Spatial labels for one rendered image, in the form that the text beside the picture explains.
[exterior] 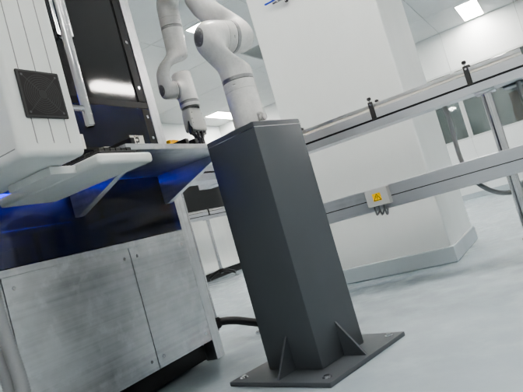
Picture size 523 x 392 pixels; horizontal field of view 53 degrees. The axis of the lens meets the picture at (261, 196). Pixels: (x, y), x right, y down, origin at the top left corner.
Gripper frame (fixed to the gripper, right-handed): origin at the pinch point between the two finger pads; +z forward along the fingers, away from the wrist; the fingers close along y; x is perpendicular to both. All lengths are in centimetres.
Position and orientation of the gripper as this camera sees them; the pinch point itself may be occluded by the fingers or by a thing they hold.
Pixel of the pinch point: (201, 143)
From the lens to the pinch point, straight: 224.5
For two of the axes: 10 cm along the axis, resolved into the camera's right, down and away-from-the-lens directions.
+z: 2.9, 9.5, -0.9
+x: 8.2, -3.0, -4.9
